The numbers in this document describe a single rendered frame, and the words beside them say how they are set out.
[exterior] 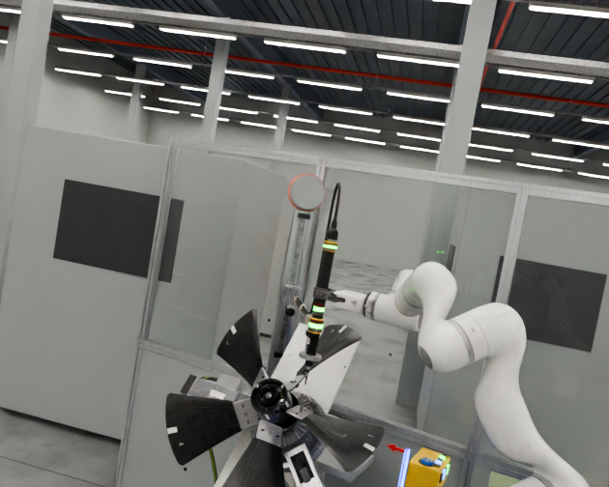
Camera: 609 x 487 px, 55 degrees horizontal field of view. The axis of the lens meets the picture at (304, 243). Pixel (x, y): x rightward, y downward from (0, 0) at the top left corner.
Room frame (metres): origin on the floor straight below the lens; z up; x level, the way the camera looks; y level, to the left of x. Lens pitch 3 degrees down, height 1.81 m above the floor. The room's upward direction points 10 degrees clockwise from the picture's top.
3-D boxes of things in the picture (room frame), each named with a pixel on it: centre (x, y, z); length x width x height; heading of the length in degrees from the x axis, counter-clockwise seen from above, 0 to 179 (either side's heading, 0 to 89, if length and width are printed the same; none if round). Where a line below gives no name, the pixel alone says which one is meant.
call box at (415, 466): (1.88, -0.53, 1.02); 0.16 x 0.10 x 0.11; 154
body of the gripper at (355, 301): (1.73, -0.18, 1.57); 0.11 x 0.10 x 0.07; 64
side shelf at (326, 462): (2.32, -0.22, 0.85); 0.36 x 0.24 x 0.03; 64
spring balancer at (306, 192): (2.49, 0.03, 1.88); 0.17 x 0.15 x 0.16; 64
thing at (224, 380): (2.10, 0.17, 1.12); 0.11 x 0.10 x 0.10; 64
